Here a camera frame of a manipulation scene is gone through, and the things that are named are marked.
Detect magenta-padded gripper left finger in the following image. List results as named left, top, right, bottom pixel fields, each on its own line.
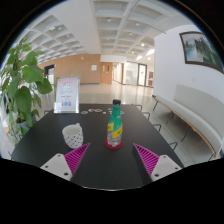
left=40, top=142, right=92, bottom=183

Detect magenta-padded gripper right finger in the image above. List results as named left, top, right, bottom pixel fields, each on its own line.
left=131, top=142, right=183, bottom=186

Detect green labelled drink bottle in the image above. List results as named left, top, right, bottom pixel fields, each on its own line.
left=105, top=98, right=124, bottom=148

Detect white dotted mug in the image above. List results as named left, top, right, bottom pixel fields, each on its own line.
left=61, top=122, right=85, bottom=150

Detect clear acrylic sign stand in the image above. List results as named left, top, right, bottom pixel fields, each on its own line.
left=53, top=75, right=81, bottom=115

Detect long white bench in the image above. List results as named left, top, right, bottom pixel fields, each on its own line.
left=152, top=83, right=224, bottom=158

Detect green leafy potted plant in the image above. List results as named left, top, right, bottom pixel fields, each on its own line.
left=0, top=34, right=54, bottom=148

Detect dark framed landscape picture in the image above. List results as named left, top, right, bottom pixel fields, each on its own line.
left=178, top=30, right=224, bottom=75

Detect ceiling lights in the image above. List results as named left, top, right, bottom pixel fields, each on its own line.
left=49, top=17, right=156, bottom=62

